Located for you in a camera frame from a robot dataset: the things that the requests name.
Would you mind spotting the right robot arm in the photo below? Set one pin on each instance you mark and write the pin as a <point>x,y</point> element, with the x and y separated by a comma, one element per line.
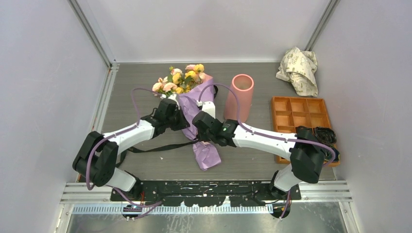
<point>301,149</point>

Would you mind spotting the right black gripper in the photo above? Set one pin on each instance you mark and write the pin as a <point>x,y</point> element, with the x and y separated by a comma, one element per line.
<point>202,137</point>

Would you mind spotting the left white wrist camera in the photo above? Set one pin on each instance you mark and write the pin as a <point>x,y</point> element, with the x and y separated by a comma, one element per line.
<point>173,97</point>

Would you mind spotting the purple flower bouquet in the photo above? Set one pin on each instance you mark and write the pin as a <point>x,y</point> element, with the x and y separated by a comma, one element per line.
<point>190,85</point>

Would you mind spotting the rolled black ribbon back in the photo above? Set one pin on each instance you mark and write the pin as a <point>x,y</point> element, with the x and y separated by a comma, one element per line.
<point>325,135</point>

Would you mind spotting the crumpled printed paper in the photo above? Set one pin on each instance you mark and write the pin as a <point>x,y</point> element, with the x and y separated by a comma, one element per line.
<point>298,67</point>

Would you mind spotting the black ribbon gold lettering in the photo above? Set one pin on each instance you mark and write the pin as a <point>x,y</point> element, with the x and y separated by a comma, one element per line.
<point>154,148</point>

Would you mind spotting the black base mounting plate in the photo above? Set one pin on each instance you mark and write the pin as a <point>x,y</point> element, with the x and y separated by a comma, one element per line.
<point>205,193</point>

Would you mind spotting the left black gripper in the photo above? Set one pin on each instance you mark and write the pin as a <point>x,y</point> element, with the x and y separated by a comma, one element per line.
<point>184,123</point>

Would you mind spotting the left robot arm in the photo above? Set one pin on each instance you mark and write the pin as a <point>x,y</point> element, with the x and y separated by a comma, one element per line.
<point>97,156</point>

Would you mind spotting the pink cylindrical vase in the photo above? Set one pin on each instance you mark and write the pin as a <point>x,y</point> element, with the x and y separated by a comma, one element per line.
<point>239,105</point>

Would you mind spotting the orange compartment tray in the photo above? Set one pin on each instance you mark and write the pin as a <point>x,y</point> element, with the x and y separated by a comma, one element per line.
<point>290,114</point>

